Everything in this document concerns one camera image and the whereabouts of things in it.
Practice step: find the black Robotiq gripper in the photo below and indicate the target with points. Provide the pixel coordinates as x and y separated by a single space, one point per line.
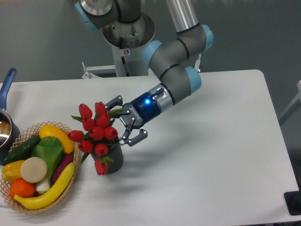
134 115

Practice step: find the red tulip bouquet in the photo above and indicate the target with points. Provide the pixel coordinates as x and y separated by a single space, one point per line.
99 133

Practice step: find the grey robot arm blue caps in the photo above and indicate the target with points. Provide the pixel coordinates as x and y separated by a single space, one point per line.
130 34

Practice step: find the dark grey ribbed vase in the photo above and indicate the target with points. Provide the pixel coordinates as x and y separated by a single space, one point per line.
111 162

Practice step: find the purple sweet potato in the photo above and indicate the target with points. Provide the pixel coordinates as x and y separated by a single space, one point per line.
64 162

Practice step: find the green bok choy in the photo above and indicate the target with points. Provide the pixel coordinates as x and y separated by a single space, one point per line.
50 149

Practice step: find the green cucumber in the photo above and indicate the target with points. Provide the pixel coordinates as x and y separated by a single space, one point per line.
22 151

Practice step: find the yellow banana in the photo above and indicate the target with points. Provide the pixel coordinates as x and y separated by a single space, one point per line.
44 200

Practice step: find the yellow bell pepper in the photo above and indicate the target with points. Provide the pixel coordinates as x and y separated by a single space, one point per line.
12 171

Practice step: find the orange fruit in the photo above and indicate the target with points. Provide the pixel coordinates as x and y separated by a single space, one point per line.
22 188

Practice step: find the black device at table edge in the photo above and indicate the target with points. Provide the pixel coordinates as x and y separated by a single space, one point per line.
293 202

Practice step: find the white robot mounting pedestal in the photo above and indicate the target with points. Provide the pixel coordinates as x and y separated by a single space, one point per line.
165 60

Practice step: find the blue handled saucepan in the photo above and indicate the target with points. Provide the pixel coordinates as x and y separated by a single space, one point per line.
9 132

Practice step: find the white frame at right edge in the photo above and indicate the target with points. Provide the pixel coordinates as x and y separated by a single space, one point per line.
293 105

